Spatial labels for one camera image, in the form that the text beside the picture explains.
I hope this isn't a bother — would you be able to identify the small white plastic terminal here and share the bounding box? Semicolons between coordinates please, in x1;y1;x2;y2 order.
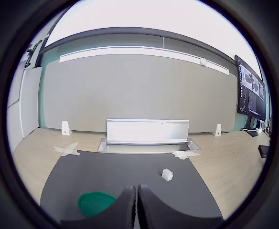
161;168;174;182

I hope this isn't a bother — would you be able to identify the round green lid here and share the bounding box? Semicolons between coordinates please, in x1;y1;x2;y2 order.
77;190;118;218

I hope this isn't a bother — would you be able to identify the dark grey mat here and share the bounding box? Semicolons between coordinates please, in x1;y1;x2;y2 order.
39;150;224;221

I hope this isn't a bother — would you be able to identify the white tape piece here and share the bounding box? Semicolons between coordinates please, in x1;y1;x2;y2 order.
53;142;81;157
172;150;201;160

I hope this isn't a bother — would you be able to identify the flat black desk item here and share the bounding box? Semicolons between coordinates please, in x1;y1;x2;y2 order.
258;145;270;158

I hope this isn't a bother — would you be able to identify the white cabinet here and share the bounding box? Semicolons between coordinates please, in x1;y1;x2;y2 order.
7;66;43;153

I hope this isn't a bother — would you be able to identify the black computer screen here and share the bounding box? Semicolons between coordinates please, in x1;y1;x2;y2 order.
234;54;267;122

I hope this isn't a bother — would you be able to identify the grey cable duct frame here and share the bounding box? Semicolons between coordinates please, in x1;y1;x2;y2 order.
97;137;202;153

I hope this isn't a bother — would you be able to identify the white cable duct flap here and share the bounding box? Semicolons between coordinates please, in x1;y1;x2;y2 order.
106;118;190;146

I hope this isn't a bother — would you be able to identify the grey partition with green frame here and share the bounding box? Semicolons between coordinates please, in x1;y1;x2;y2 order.
38;46;240;134

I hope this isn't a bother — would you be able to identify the white rail on partition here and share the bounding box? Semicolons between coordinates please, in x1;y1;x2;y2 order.
59;46;230;76

